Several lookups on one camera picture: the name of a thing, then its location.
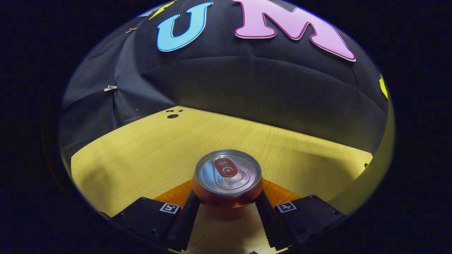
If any orange pop can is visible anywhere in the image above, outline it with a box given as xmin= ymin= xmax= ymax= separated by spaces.
xmin=192 ymin=149 xmax=264 ymax=220

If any wooden desktop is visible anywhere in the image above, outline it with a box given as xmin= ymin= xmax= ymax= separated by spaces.
xmin=71 ymin=106 xmax=374 ymax=254

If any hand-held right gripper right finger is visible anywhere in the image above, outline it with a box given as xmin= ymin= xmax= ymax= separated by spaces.
xmin=255 ymin=179 xmax=346 ymax=249

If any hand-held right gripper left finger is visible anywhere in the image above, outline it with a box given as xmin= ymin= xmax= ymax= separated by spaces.
xmin=110 ymin=180 xmax=202 ymax=252

